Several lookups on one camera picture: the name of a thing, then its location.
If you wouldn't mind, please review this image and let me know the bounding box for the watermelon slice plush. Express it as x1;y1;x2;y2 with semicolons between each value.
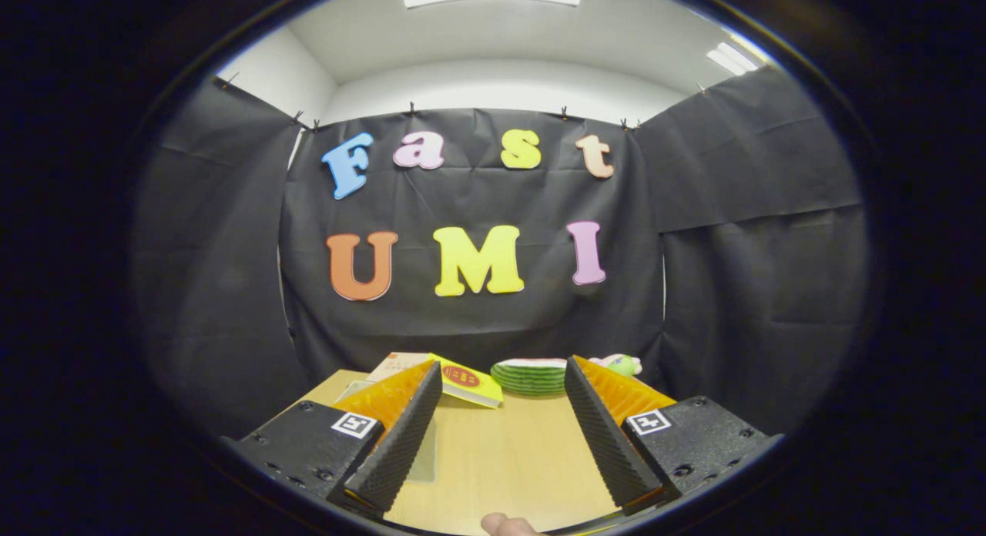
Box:
491;358;571;396

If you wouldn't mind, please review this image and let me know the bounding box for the pale green fabric storage box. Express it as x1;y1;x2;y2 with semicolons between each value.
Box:
333;380;438;483

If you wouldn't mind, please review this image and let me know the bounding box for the black backdrop cloth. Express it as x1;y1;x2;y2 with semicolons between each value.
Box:
135;66;867;437

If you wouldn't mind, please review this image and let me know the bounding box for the beige book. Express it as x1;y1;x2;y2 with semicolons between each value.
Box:
366;352;432;383

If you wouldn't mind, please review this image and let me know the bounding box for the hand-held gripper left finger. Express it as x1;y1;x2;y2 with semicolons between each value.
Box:
223;360;444;519

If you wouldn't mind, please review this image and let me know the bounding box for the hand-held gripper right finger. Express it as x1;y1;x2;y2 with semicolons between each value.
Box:
564;356;785;516

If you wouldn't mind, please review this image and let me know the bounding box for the yellow book with red circle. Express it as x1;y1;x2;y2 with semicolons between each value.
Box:
428;353;504;408

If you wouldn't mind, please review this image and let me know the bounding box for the small ceiling light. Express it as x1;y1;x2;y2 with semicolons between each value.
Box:
706;42;760;76

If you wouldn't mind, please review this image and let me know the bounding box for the pink and green plush toy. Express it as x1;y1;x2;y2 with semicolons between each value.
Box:
589;354;642;377

